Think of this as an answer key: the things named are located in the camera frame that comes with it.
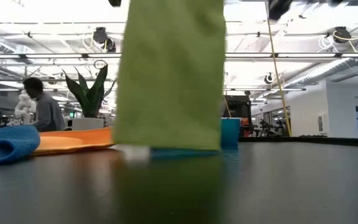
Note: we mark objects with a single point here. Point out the black aluminium table frame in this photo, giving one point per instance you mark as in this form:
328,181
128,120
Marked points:
306,140

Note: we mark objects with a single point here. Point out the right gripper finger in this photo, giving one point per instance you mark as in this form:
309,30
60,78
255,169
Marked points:
278,7

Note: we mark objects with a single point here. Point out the green microfiber towel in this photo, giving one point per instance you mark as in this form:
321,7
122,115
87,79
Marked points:
169,77

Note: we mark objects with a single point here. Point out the blue microfiber towel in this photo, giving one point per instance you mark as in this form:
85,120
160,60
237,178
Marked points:
5,144

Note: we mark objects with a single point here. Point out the potted plant in white pot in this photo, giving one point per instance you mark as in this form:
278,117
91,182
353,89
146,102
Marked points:
89,99

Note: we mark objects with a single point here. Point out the orange microfiber towel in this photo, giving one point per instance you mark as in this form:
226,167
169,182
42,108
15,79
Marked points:
73,141

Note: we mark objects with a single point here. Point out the black monitor screen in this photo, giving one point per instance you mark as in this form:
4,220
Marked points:
239,107

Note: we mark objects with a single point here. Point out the teal plastic bin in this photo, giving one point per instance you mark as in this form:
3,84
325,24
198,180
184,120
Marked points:
230,132

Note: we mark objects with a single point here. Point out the white humanoid figure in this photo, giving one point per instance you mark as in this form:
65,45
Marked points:
23,110

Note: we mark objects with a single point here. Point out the person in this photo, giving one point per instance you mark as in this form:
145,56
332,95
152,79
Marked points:
47,112

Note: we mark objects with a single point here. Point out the silver ventilation duct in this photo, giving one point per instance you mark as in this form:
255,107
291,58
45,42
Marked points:
328,70

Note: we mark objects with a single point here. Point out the white wall box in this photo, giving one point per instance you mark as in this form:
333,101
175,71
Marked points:
323,123

